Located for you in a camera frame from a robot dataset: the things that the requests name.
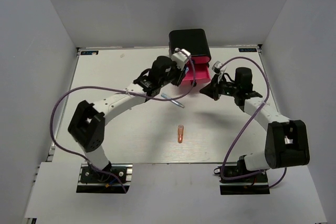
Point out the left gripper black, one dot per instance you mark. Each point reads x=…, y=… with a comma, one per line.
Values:
x=180, y=74

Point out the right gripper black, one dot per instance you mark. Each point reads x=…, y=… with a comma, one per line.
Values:
x=213, y=89

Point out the pink drawer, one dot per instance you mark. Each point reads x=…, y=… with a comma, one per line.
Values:
x=201, y=59
x=202, y=74

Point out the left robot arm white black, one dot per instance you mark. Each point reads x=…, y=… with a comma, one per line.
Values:
x=89, y=120

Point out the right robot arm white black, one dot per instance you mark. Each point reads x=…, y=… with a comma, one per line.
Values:
x=286, y=142

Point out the light blue clip pen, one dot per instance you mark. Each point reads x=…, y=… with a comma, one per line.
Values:
x=174, y=101

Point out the black drawer cabinet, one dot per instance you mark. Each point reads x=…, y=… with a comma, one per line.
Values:
x=193, y=40

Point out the right blue table sticker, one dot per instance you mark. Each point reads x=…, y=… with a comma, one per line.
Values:
x=247, y=49

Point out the blue table sticker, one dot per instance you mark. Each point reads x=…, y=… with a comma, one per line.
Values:
x=247, y=49
x=89, y=52

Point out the left blue table sticker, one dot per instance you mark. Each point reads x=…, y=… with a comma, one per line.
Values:
x=89, y=52

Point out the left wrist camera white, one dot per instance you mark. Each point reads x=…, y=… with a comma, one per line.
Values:
x=180, y=56

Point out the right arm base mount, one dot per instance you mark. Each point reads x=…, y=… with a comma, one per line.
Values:
x=255, y=185

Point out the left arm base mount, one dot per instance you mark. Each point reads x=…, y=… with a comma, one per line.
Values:
x=93, y=182

